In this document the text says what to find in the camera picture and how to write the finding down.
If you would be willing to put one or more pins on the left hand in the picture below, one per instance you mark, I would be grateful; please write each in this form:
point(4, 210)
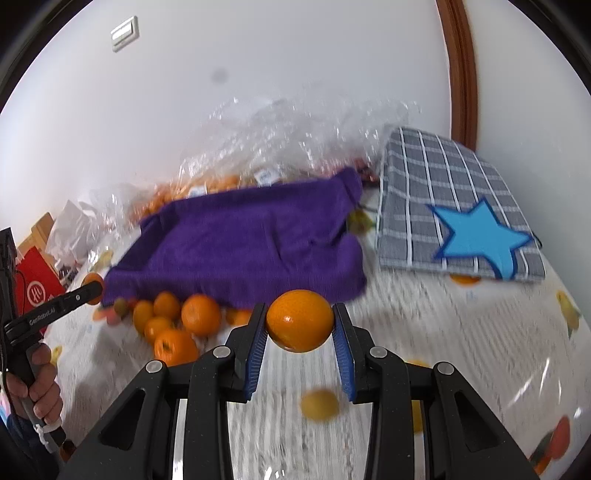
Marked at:
point(44, 392)

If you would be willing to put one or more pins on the clear plastic fruit bags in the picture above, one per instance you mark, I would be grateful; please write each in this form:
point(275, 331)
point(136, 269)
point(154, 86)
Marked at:
point(313, 134)

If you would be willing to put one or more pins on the white wall switch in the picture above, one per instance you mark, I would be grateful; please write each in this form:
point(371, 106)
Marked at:
point(124, 33)

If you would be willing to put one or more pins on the large orange mandarin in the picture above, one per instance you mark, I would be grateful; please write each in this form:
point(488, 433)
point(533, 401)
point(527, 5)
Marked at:
point(300, 321)

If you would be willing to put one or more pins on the brown wooden door frame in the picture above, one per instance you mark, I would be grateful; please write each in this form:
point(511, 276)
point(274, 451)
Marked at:
point(463, 73)

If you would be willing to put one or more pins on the purple towel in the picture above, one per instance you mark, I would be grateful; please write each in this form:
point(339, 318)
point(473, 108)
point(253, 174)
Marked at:
point(248, 246)

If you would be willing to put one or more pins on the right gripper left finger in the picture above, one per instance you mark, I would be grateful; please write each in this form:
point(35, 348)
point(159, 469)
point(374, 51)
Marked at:
point(247, 344)

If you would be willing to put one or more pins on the red paper bag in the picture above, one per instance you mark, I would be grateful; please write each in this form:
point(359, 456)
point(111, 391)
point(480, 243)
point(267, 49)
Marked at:
point(35, 282)

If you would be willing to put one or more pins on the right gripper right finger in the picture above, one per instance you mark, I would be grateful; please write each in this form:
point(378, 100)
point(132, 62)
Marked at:
point(352, 344)

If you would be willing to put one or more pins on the white plastic bag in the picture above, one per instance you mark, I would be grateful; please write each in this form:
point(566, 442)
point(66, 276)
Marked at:
point(73, 235)

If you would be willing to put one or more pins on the orange mandarin on table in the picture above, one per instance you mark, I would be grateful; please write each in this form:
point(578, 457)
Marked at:
point(201, 315)
point(166, 305)
point(141, 314)
point(175, 347)
point(155, 326)

